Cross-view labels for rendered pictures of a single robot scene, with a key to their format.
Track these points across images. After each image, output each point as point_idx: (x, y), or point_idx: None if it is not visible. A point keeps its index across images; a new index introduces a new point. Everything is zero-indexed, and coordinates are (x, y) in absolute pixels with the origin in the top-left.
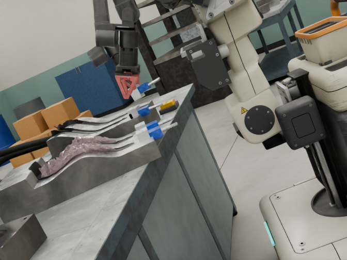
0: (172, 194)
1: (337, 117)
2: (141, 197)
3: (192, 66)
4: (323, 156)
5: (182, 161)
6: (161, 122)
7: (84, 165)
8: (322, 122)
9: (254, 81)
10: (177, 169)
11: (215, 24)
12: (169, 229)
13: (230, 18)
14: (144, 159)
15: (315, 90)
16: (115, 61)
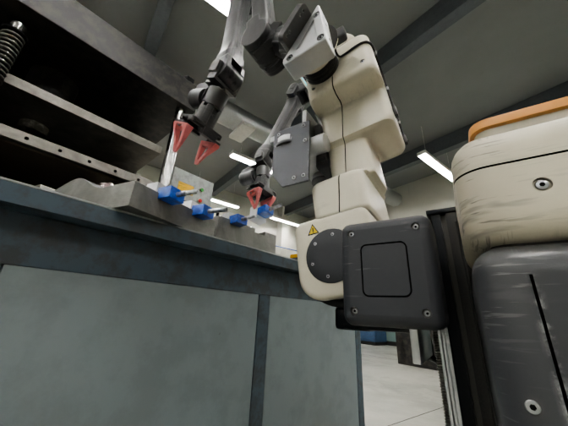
0: (186, 319)
1: (475, 260)
2: (71, 246)
3: (273, 152)
4: (461, 419)
5: (270, 318)
6: (211, 209)
7: (74, 187)
8: (474, 324)
9: (344, 188)
10: (243, 314)
11: (327, 117)
12: (99, 341)
13: (347, 110)
14: (113, 201)
15: (460, 231)
16: (255, 181)
